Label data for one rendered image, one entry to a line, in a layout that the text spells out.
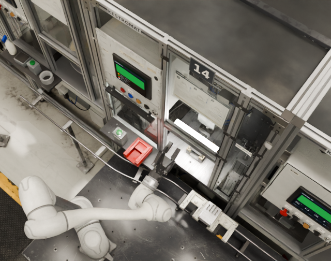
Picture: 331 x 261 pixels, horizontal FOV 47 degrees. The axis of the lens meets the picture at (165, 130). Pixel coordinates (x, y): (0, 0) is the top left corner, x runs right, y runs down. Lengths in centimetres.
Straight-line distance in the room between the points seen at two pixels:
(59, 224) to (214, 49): 108
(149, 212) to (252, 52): 95
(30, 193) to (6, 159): 188
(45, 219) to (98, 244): 57
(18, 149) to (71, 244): 141
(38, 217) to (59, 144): 189
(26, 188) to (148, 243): 101
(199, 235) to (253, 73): 138
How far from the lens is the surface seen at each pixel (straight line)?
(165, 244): 263
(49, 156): 369
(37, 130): 384
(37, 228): 189
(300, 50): 173
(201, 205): 250
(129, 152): 253
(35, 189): 195
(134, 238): 264
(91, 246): 238
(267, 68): 163
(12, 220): 357
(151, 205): 201
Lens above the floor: 326
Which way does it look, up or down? 63 degrees down
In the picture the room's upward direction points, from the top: 3 degrees clockwise
